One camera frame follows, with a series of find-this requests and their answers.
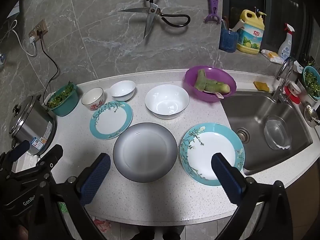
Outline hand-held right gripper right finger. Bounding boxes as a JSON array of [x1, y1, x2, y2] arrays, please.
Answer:
[[211, 152, 293, 240]]

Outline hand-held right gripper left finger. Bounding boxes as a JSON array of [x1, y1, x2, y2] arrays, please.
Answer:
[[37, 152, 112, 240]]

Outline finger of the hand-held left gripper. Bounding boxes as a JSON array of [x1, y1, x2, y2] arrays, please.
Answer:
[[0, 140, 31, 172], [32, 144, 64, 180]]

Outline large teal floral plate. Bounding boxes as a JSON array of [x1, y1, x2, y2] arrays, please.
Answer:
[[180, 122, 245, 187]]

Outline grey gradient plate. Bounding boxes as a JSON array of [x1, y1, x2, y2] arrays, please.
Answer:
[[113, 122, 178, 182]]

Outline small teal floral plate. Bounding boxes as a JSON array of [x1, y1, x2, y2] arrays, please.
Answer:
[[89, 101, 133, 140]]

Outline small red floral bowl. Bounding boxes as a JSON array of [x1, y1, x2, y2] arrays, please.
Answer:
[[81, 87, 105, 111]]

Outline small white bowl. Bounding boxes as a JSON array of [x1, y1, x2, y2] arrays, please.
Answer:
[[109, 80, 136, 102]]

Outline large white bowl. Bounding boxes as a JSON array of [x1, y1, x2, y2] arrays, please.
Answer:
[[145, 84, 190, 120]]

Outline white folded towel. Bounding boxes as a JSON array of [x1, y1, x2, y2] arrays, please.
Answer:
[[11, 152, 40, 173]]

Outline stainless steel rice cooker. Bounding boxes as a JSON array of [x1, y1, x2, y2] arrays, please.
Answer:
[[9, 94, 57, 155]]

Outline teal plastic basin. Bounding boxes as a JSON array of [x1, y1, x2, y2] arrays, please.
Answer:
[[46, 82, 78, 117]]

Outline green leafy vegetables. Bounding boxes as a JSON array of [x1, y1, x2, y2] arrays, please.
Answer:
[[47, 81, 75, 108]]

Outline stainless steel sink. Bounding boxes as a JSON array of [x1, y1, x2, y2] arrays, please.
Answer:
[[221, 90, 314, 177]]

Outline clear glass bowl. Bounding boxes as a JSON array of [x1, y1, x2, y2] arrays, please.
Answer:
[[264, 116, 292, 150]]

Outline person's left shoe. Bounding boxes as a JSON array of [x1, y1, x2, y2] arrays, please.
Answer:
[[132, 227, 161, 240]]

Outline person's shoe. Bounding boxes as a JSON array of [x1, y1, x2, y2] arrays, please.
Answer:
[[162, 226, 184, 240], [132, 227, 161, 240]]

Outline person's right shoe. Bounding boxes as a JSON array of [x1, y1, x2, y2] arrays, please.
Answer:
[[162, 226, 184, 240]]

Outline purple plastic basin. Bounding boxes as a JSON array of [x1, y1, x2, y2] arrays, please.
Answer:
[[184, 66, 237, 103]]

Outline green peeled gourd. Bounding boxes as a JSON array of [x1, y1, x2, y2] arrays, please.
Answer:
[[195, 69, 230, 95]]

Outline orange sponge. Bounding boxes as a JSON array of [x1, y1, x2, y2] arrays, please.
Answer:
[[253, 80, 270, 92]]

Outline red plastic holder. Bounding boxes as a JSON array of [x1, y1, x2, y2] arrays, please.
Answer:
[[285, 86, 300, 104]]

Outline small printed cup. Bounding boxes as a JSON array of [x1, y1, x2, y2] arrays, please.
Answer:
[[289, 81, 302, 97]]

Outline chrome faucet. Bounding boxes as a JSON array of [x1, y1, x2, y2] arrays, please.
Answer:
[[272, 57, 295, 103]]

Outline teal colander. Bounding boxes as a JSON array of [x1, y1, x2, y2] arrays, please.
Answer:
[[302, 65, 320, 98]]

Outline leafy greens in colander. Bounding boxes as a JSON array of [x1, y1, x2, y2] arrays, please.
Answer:
[[305, 71, 320, 97]]

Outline packaged yellow sponge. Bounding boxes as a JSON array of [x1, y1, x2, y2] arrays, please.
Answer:
[[261, 49, 284, 64]]

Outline white small container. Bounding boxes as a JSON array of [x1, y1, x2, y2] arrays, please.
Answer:
[[293, 60, 304, 74]]

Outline blue utensil cup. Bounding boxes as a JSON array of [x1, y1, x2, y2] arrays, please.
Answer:
[[219, 27, 239, 53]]

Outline white spray bottle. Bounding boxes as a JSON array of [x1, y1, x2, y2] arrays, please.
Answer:
[[277, 23, 295, 58]]

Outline yellow dish soap bottle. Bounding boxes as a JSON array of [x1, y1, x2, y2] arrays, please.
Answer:
[[237, 9, 265, 55]]

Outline kitchen scissors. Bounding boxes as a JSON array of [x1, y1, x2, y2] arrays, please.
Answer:
[[118, 0, 191, 40]]

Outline purple peeler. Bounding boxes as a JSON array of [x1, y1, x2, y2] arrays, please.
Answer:
[[204, 0, 223, 23]]

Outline black power cable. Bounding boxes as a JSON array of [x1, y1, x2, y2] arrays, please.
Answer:
[[37, 29, 60, 105]]

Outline white power cable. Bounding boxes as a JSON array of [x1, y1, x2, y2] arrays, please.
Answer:
[[0, 19, 38, 57]]

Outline wall power socket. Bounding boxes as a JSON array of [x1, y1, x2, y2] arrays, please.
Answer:
[[28, 19, 48, 40]]

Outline white wall box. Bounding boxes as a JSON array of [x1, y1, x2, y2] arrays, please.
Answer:
[[6, 1, 20, 19]]

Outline white handled utensil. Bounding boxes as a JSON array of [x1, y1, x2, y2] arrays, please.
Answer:
[[230, 19, 246, 32]]

